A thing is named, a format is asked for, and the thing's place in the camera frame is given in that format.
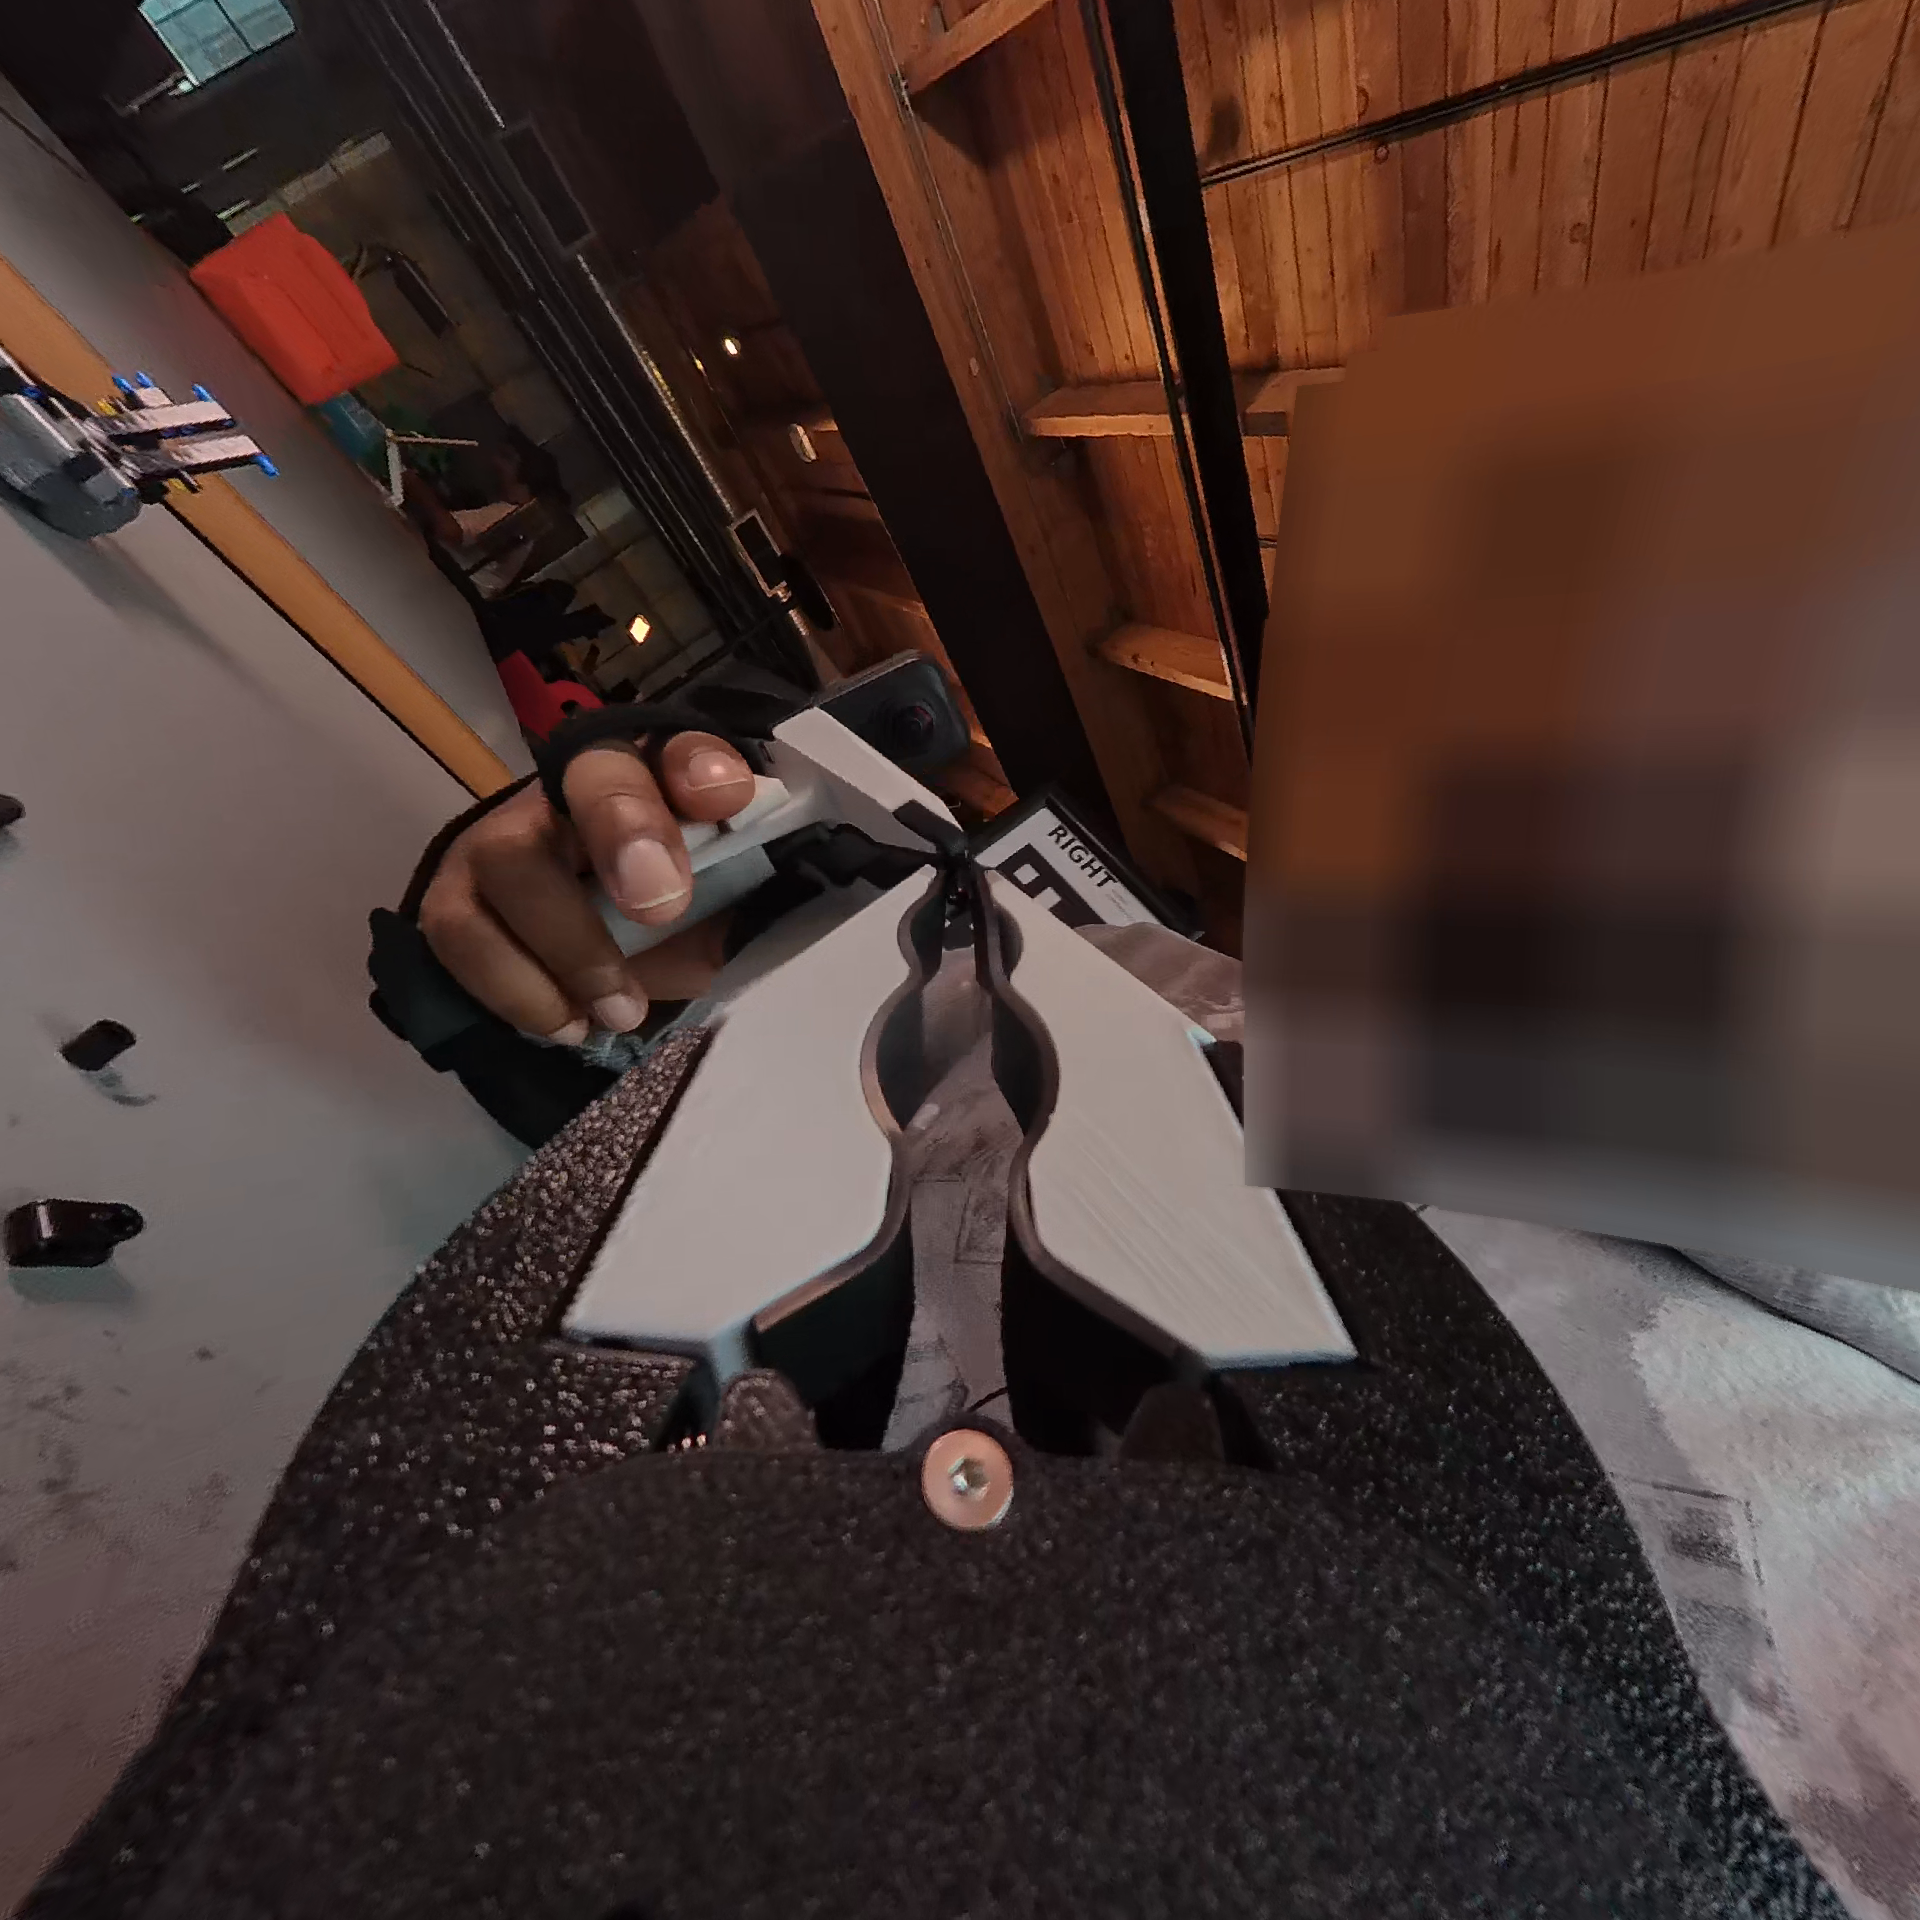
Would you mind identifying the window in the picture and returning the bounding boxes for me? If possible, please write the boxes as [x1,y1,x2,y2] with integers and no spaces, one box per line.
[135,0,293,84]

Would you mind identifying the grey clamp with blue knobs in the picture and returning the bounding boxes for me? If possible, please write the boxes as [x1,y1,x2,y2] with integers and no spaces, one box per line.
[0,354,281,538]

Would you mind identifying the orange container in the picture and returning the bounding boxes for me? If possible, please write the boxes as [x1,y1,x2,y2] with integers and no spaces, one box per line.
[187,211,405,411]

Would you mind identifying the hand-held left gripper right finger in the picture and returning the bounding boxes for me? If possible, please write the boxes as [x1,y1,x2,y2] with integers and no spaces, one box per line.
[967,879,1363,1455]

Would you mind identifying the grey desk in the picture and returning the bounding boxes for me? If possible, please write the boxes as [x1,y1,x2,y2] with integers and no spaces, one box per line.
[0,76,602,1907]

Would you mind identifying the grey patterned sweatshirt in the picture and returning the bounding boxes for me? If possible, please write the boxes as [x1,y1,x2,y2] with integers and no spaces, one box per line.
[897,916,1920,1920]

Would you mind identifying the black steel column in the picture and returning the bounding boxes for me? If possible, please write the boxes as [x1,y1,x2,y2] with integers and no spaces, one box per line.
[1104,0,1278,753]

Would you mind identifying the person's right hand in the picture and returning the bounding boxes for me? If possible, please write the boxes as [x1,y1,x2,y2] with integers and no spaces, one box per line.
[420,730,761,1051]

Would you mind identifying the black two-hole brick connector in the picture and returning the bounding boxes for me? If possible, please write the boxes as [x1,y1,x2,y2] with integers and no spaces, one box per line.
[5,1196,147,1271]

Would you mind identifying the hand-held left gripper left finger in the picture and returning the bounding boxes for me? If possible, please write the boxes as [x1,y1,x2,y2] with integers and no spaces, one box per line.
[559,879,962,1455]

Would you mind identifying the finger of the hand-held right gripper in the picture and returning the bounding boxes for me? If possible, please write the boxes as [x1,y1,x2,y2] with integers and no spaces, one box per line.
[769,705,967,861]

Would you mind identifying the red chair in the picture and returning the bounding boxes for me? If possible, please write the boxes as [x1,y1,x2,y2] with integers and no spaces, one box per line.
[496,648,602,738]

